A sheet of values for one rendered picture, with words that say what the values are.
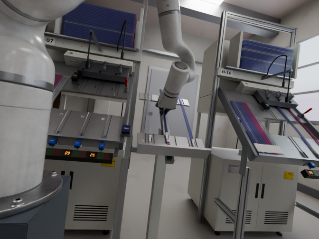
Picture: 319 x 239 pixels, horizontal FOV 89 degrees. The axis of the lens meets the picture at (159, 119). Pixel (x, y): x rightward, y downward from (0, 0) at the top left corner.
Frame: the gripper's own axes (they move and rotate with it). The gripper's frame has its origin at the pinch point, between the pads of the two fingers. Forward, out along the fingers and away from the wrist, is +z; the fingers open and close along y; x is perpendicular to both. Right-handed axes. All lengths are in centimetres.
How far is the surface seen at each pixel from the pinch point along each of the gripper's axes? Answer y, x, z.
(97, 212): 32, 42, 64
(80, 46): 62, -59, 3
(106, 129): 30.4, 11.7, 6.8
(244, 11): -175, -290, 0
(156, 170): -0.3, 26.9, 21.9
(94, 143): 34.6, 20.7, 7.7
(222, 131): -244, -189, 250
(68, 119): 51, 7, 8
